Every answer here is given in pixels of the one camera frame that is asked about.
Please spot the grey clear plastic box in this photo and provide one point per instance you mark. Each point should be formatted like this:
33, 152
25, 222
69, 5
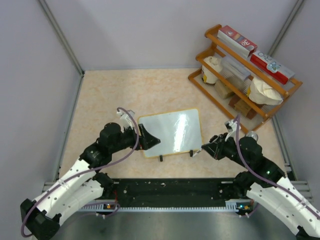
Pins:
235, 73

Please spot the brown red blocks on shelf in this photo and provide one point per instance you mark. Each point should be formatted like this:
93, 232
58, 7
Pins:
241, 106

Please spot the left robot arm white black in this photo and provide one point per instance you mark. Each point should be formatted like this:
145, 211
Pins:
83, 182

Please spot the red toothpaste box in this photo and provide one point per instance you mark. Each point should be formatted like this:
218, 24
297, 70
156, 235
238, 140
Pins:
236, 41
272, 67

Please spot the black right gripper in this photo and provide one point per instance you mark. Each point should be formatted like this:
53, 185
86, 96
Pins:
220, 140

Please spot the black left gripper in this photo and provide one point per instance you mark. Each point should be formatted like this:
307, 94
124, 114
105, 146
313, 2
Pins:
146, 141

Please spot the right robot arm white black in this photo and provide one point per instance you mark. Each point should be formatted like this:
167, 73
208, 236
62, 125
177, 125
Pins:
267, 184

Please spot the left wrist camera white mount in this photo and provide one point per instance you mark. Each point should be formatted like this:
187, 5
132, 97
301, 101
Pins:
125, 119

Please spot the red toothpaste box upper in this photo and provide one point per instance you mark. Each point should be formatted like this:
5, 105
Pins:
236, 41

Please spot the wooden two tier shelf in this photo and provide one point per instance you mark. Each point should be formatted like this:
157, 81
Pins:
264, 112

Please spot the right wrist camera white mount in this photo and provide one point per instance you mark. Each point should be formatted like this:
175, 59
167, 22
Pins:
233, 126

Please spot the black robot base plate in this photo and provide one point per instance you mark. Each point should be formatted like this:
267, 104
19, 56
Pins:
173, 192

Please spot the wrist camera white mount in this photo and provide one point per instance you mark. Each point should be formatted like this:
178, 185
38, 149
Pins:
233, 126
125, 119

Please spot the white board yellow frame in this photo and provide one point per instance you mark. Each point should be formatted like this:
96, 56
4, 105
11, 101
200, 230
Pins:
179, 132

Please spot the tan block on shelf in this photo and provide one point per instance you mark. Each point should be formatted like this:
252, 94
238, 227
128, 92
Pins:
223, 91

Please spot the red toothpaste box lower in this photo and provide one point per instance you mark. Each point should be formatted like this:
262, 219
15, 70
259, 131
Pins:
272, 67

